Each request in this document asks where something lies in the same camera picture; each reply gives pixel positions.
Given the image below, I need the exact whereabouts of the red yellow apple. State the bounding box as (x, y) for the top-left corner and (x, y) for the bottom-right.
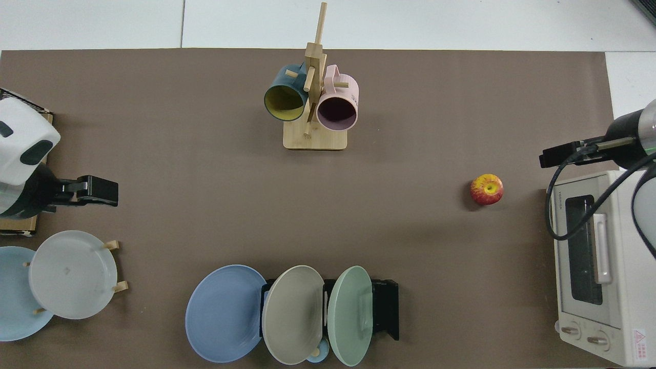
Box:
(470, 174), (504, 206)

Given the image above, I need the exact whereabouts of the grey plate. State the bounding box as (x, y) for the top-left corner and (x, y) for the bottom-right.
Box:
(29, 230), (118, 320)

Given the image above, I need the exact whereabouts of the wooden plate rack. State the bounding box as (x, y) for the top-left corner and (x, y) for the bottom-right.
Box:
(23, 240), (129, 314)

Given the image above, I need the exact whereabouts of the light blue plate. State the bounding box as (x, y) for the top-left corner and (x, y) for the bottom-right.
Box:
(0, 246), (54, 342)

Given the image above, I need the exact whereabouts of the beige plate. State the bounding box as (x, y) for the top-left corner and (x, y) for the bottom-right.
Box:
(262, 265), (325, 365)

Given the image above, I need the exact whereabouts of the green plate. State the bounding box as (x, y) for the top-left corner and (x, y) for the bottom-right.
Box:
(328, 265), (373, 367)

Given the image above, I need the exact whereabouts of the black dish rack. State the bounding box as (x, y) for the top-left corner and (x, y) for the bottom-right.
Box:
(260, 278), (399, 341)

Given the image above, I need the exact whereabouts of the brown table cloth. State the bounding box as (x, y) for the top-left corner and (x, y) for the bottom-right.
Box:
(0, 48), (616, 369)

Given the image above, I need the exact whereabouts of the pale toaster oven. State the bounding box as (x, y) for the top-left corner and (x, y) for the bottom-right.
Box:
(546, 170), (656, 367)

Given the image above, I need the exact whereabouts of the dark blue cup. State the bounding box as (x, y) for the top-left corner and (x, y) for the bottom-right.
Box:
(264, 63), (309, 122)

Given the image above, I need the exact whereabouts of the wooden cup stand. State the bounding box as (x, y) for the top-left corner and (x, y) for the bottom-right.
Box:
(283, 2), (349, 151)

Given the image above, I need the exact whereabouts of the pink cup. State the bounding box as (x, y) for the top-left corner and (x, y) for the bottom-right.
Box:
(316, 65), (359, 131)

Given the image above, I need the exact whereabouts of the small blue round thing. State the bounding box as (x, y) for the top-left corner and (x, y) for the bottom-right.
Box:
(306, 336), (330, 363)

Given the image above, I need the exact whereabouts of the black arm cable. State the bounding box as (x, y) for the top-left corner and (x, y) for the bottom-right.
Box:
(545, 145), (656, 241)

